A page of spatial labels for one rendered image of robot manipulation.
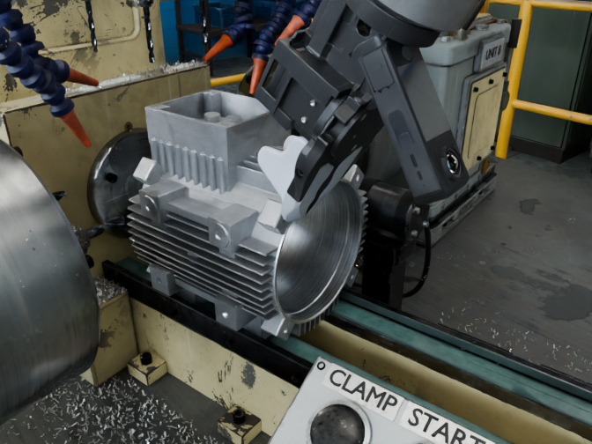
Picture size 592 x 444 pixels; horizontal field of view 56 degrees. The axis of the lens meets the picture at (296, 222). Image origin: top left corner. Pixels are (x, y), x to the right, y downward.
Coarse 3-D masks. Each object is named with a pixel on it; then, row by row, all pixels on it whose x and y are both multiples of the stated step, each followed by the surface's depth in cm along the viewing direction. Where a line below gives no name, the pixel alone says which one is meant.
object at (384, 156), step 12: (276, 60) 79; (240, 84) 85; (252, 96) 84; (384, 132) 78; (372, 144) 76; (384, 144) 79; (360, 156) 76; (372, 156) 77; (384, 156) 80; (396, 156) 84; (360, 168) 77; (372, 168) 79; (384, 168) 83; (396, 168) 88; (384, 180) 88
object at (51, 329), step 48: (0, 144) 44; (0, 192) 41; (48, 192) 44; (0, 240) 40; (48, 240) 42; (0, 288) 39; (48, 288) 42; (0, 336) 39; (48, 336) 43; (96, 336) 47; (0, 384) 41; (48, 384) 46
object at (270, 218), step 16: (144, 160) 61; (144, 176) 60; (160, 176) 61; (352, 176) 59; (272, 208) 51; (272, 224) 50; (288, 224) 51; (352, 272) 65; (272, 320) 56; (288, 336) 57
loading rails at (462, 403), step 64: (128, 256) 76; (192, 320) 65; (320, 320) 66; (384, 320) 64; (192, 384) 70; (256, 384) 61; (384, 384) 54; (448, 384) 58; (512, 384) 54; (576, 384) 53
